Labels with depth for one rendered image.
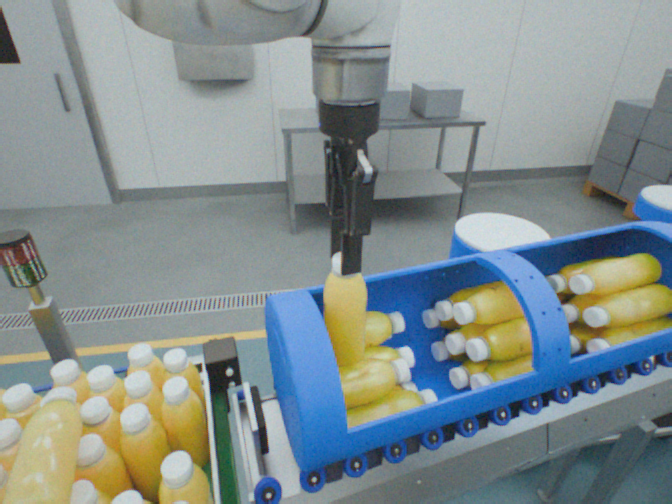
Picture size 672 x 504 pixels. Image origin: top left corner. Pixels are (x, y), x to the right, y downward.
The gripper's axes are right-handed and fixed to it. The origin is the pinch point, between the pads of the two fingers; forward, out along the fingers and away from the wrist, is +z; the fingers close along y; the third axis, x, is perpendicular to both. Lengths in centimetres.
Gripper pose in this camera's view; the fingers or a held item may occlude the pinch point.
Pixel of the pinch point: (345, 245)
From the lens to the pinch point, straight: 58.0
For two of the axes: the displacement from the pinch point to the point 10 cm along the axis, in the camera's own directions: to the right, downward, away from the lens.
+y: -3.3, -4.7, 8.2
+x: -9.5, 1.6, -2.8
